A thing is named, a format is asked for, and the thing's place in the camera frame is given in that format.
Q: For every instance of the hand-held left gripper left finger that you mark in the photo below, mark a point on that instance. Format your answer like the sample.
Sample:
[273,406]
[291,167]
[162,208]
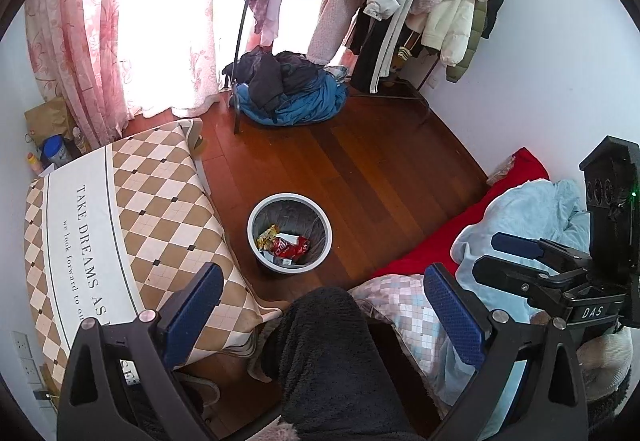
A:
[192,316]

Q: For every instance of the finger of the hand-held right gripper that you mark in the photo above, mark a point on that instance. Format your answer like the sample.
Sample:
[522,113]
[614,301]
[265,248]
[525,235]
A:
[517,245]
[520,278]

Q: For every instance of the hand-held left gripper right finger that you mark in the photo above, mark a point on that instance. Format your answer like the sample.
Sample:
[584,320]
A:
[452,316]

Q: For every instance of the orange snack packet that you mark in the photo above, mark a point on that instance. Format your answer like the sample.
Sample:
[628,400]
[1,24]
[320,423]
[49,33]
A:
[266,237]

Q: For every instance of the red snack bag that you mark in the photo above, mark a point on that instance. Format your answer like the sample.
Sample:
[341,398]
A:
[286,250]

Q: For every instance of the grey round waste bin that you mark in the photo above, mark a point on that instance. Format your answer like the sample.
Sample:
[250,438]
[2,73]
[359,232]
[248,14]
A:
[320,226]

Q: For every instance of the light blue blanket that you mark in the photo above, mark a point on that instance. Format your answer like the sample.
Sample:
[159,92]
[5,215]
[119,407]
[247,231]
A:
[525,216]

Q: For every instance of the pastel checked pillow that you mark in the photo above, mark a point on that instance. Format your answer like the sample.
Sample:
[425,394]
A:
[405,316]

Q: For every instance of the red blanket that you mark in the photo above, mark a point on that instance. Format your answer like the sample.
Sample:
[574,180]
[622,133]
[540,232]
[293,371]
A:
[450,226]

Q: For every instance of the checked printed tablecloth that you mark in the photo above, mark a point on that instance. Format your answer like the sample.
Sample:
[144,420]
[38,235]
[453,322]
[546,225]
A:
[150,201]

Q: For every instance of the person's leg black fleece pants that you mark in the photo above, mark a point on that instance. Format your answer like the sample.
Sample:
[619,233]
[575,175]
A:
[330,361]

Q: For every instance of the olive green puffer jacket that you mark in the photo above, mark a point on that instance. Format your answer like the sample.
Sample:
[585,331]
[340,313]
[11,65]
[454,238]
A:
[470,46]

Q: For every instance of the clear plastic bottle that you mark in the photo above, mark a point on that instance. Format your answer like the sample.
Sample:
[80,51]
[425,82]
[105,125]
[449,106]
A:
[80,141]

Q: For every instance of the white can blue lid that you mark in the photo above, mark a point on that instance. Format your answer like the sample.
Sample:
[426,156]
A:
[56,152]

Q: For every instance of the yellow bottle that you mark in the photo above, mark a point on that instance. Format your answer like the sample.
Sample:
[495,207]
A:
[35,163]

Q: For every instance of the cream jacket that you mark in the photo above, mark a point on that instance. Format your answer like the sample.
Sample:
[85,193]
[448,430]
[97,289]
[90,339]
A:
[447,28]

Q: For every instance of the black striped pants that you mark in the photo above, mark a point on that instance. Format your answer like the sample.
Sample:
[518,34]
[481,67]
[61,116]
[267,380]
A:
[380,51]

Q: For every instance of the blue blanket pile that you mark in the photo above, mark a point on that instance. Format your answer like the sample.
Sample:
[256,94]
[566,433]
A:
[310,103]

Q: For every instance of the brown paper bag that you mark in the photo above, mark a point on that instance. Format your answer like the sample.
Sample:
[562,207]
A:
[47,118]

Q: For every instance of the dark clothes pile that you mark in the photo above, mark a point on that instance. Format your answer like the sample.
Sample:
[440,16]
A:
[270,76]

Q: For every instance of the black clothes rack pole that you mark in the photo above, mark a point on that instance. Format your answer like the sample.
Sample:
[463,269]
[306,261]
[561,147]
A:
[240,46]

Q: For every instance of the pink fleece coat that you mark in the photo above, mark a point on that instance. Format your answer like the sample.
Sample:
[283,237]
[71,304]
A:
[332,26]

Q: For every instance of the lavender garment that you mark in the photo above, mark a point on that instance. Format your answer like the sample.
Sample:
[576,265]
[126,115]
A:
[264,16]

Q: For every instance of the pink floral curtain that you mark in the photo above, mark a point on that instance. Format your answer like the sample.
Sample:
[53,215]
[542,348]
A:
[85,21]

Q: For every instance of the white wall sockets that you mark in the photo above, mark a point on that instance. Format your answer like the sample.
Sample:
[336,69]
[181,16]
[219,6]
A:
[27,356]

